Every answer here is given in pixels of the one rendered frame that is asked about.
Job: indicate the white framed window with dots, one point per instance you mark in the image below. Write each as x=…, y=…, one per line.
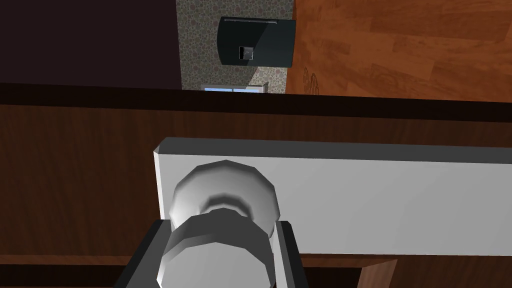
x=232, y=89

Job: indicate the grey round door knob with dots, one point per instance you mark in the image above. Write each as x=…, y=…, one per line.
x=224, y=240

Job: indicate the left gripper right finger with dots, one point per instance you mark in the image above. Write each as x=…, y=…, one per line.
x=288, y=256

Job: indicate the black rounded box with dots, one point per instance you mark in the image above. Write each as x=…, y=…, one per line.
x=260, y=42

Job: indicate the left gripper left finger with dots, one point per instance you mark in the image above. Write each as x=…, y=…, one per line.
x=144, y=260

